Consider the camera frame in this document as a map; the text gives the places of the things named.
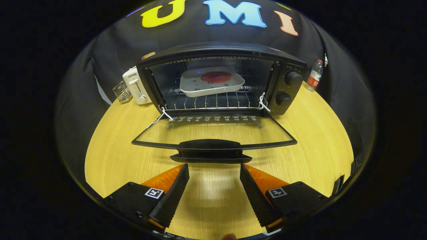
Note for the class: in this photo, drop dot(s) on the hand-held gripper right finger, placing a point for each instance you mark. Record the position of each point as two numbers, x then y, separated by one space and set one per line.
257 201

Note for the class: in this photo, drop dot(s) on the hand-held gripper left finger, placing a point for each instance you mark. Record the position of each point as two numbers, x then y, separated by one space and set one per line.
173 198

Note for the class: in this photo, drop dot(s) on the white square plate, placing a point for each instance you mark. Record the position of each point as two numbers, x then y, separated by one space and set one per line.
193 83

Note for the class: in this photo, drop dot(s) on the pink round meat slice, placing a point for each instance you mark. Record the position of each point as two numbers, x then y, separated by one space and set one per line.
216 77

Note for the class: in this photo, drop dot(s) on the black toaster oven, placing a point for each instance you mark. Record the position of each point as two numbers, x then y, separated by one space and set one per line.
217 49

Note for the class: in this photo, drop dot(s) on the white toaster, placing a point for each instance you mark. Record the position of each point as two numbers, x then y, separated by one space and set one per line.
135 88

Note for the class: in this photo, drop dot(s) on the black chair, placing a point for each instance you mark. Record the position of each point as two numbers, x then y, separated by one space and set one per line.
338 185

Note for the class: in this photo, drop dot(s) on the clear water bottle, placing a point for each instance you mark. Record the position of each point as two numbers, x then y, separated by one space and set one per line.
313 78

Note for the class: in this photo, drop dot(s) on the bread slice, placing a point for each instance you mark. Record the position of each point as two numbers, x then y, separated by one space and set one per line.
147 56

